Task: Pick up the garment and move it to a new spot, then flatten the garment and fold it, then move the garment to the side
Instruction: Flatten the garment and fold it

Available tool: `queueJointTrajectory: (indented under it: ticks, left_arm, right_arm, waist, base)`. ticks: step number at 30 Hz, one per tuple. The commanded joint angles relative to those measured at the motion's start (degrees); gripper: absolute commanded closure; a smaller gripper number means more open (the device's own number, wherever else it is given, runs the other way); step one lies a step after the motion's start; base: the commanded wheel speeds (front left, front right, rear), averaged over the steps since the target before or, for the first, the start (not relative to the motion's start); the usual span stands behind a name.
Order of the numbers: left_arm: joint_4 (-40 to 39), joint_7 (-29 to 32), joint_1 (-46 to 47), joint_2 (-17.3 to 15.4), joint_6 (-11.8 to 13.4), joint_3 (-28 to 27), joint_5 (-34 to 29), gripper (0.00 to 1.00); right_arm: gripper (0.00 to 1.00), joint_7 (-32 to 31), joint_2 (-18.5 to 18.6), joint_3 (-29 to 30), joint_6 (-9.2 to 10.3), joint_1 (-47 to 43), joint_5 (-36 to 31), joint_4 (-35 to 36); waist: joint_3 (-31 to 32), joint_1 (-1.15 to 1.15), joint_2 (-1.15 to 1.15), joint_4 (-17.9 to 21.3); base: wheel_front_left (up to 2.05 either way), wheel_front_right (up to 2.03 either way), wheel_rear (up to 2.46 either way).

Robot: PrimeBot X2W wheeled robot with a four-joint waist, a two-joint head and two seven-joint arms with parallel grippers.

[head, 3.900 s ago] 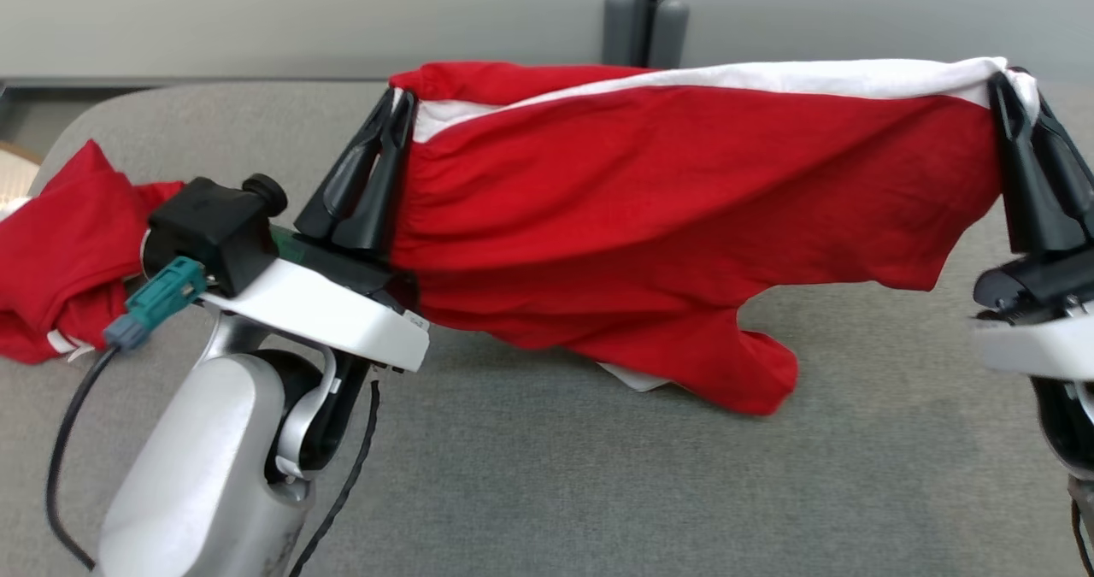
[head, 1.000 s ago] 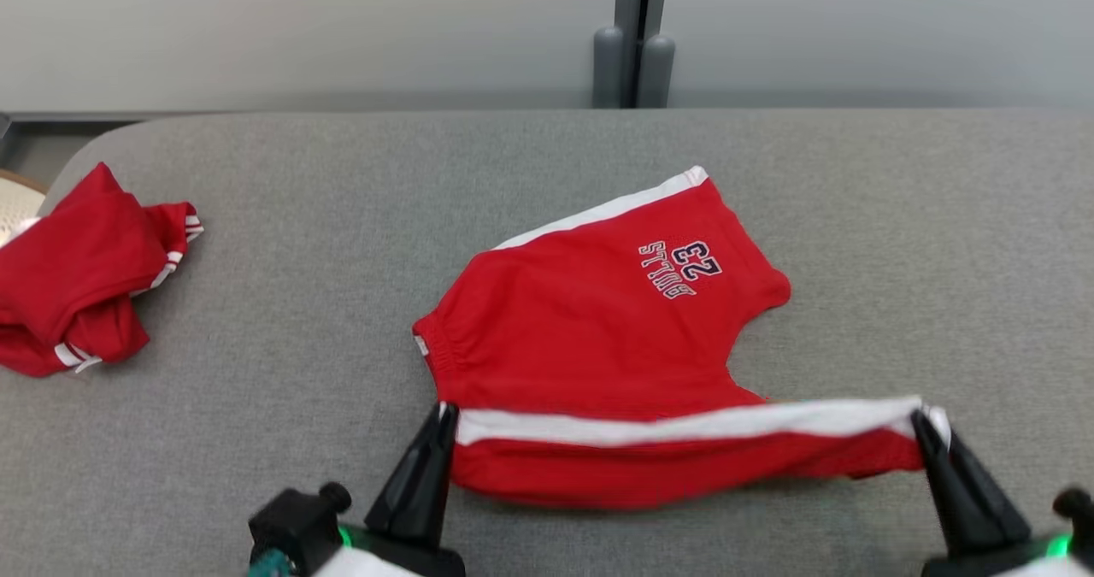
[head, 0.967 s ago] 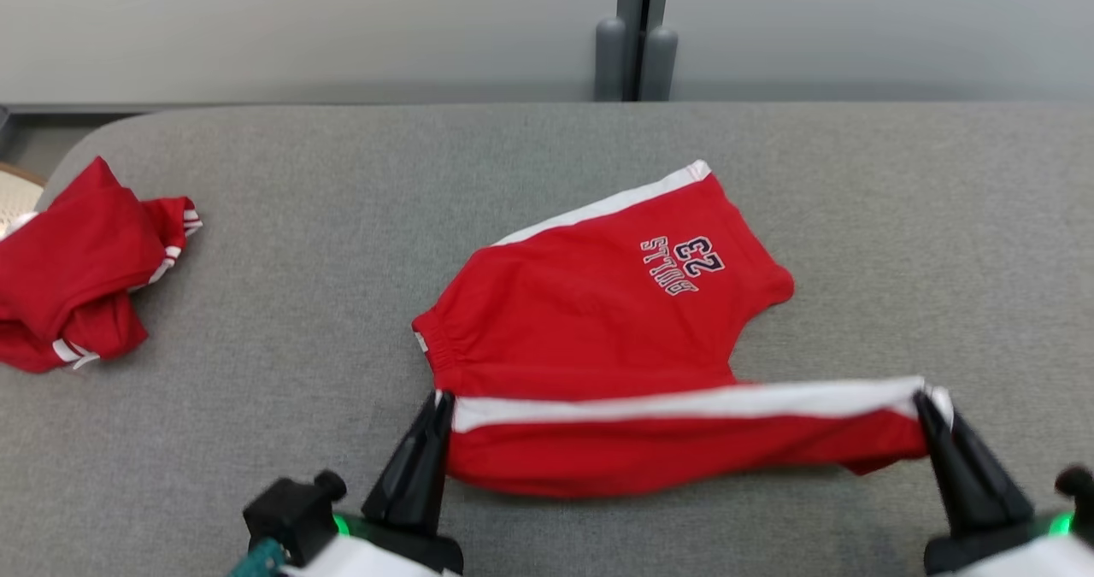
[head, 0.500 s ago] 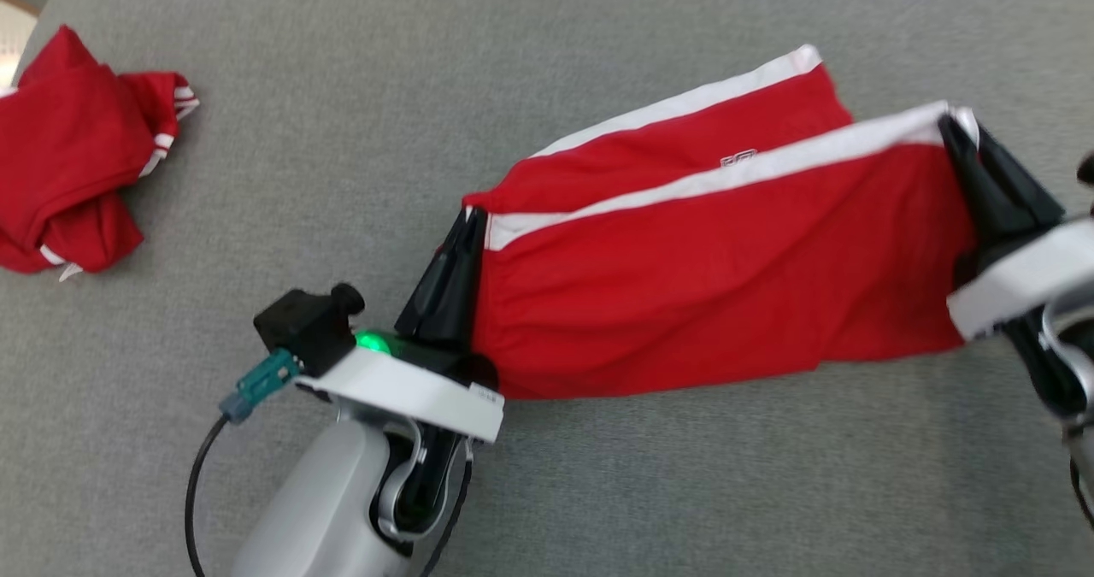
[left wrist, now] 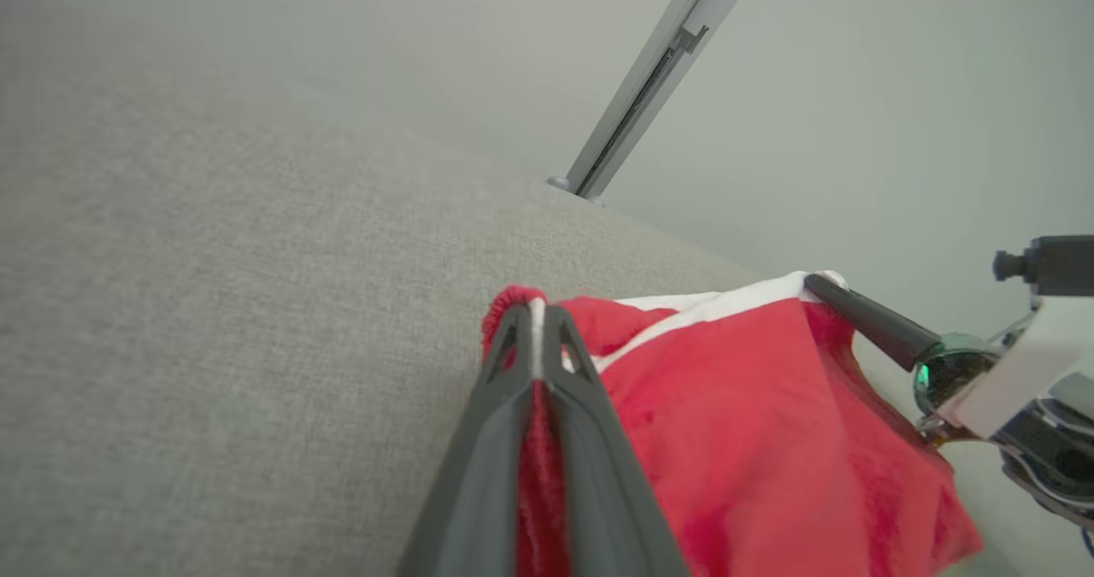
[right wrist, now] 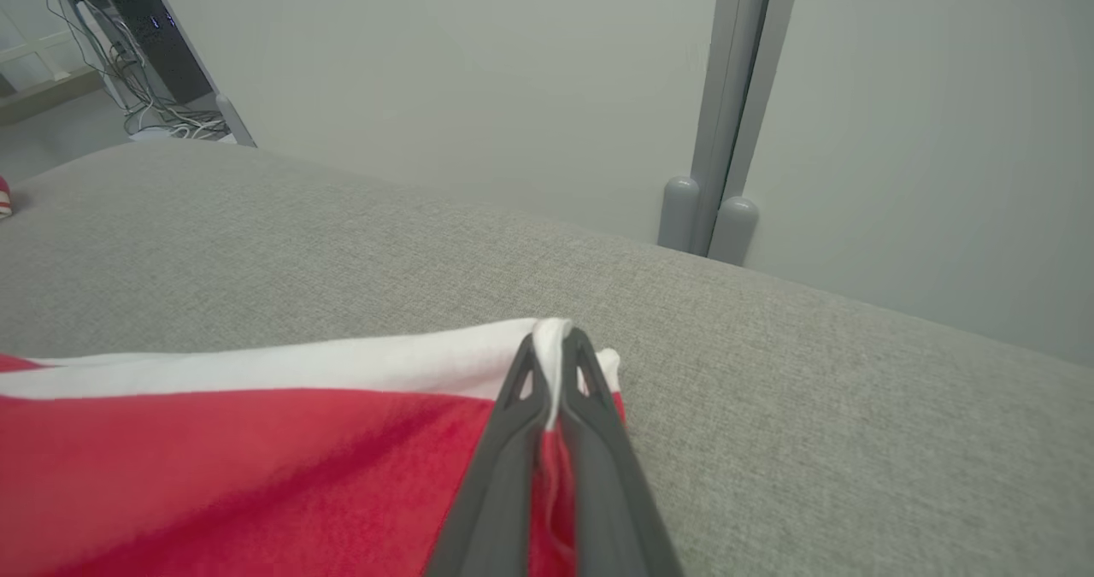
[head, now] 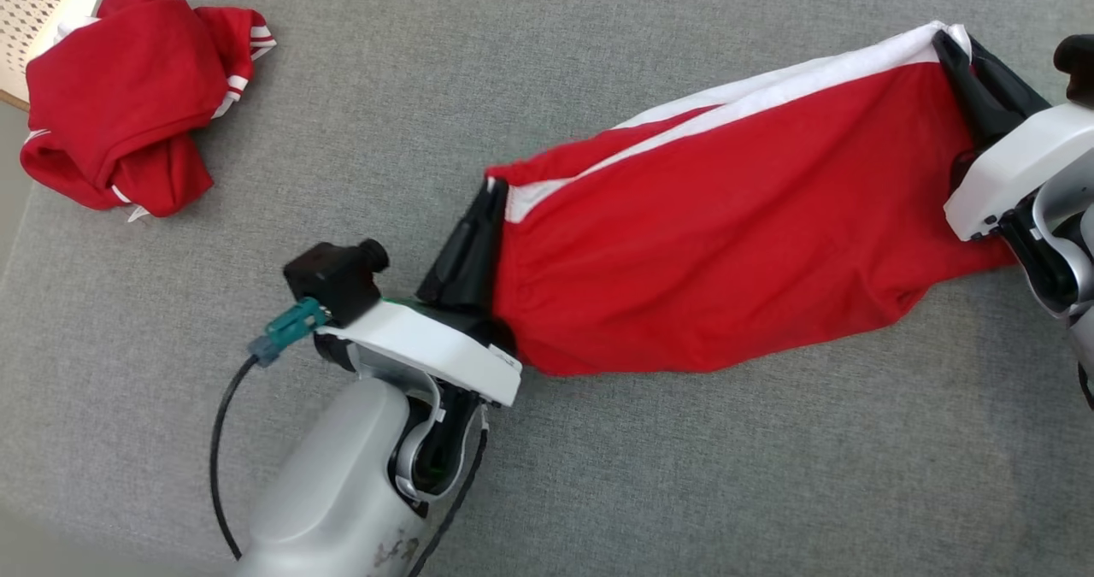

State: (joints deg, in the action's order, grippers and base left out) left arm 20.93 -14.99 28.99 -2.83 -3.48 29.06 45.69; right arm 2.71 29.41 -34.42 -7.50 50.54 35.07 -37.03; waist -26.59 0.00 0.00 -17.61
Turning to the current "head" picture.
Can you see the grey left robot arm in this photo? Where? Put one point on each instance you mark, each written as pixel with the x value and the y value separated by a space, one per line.
pixel 333 491

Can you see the red shorts with white stripe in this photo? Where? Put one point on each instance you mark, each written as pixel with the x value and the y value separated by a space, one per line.
pixel 726 235

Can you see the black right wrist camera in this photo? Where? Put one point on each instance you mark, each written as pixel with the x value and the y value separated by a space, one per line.
pixel 1079 60

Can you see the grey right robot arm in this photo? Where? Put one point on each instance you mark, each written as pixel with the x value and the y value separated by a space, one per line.
pixel 1085 329

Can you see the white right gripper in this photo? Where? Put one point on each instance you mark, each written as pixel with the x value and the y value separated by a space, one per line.
pixel 1017 162

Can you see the beige perforated laundry basket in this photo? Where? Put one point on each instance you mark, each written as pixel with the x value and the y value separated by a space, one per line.
pixel 34 4

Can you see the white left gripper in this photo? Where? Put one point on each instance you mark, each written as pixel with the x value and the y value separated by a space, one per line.
pixel 427 346

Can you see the red jersey with white trim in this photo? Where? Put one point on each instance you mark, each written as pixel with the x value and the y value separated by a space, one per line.
pixel 120 90

